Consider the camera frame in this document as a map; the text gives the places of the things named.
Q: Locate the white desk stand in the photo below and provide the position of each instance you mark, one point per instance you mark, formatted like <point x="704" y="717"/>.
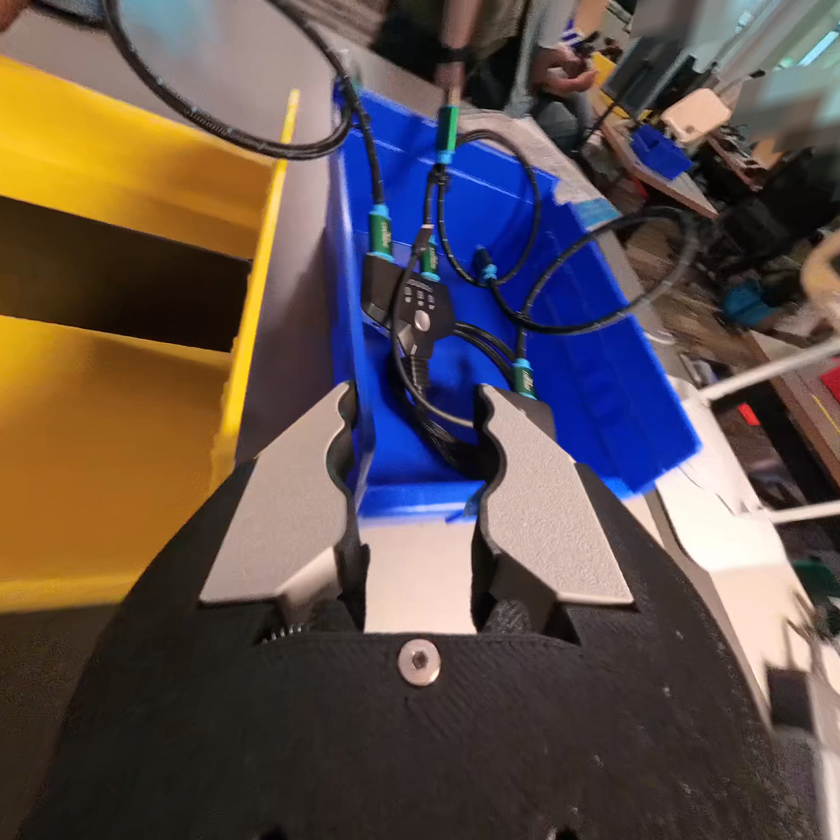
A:
<point x="715" y="525"/>

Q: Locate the small blue bin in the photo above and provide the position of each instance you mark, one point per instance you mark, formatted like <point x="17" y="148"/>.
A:
<point x="659" y="151"/>

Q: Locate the white boxy device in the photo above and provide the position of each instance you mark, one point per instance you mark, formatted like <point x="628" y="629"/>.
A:
<point x="695" y="115"/>

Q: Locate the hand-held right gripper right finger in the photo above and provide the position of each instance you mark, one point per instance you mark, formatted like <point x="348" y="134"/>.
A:
<point x="558" y="525"/>

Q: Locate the blue plastic bin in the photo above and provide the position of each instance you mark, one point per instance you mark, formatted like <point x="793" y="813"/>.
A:
<point x="590" y="394"/>

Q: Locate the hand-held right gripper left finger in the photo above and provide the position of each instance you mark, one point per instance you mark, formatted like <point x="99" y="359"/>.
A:
<point x="275" y="518"/>

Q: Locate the yellow plastic bin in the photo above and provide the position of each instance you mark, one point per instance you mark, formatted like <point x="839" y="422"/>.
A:
<point x="98" y="459"/>

